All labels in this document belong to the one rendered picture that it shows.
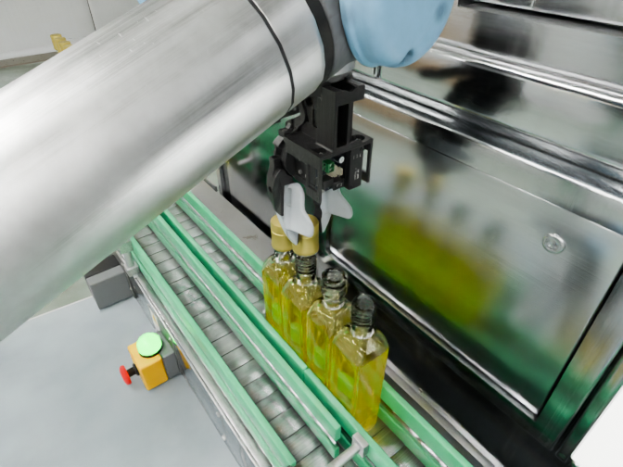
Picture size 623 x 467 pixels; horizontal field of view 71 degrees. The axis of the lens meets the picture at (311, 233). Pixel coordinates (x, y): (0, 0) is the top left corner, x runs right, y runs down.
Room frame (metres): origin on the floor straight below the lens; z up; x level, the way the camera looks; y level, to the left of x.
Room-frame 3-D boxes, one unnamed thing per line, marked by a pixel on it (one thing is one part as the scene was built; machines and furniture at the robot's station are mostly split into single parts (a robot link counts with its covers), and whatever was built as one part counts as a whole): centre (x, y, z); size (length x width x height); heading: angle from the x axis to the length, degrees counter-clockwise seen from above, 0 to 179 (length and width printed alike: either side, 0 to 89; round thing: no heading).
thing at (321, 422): (1.00, 0.50, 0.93); 1.75 x 0.01 x 0.08; 37
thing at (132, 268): (0.69, 0.40, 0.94); 0.07 x 0.04 x 0.13; 127
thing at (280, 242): (0.50, 0.04, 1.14); 0.04 x 0.04 x 0.04
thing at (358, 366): (0.36, -0.06, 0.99); 0.06 x 0.06 x 0.21; 38
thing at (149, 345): (0.54, 0.31, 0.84); 0.04 x 0.04 x 0.03
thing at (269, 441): (0.95, 0.55, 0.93); 1.75 x 0.01 x 0.08; 37
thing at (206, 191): (1.00, 0.29, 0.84); 0.95 x 0.09 x 0.11; 37
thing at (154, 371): (0.54, 0.31, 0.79); 0.07 x 0.07 x 0.07; 37
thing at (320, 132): (0.43, -0.01, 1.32); 0.09 x 0.08 x 0.12; 38
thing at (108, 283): (0.76, 0.49, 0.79); 0.08 x 0.08 x 0.08; 37
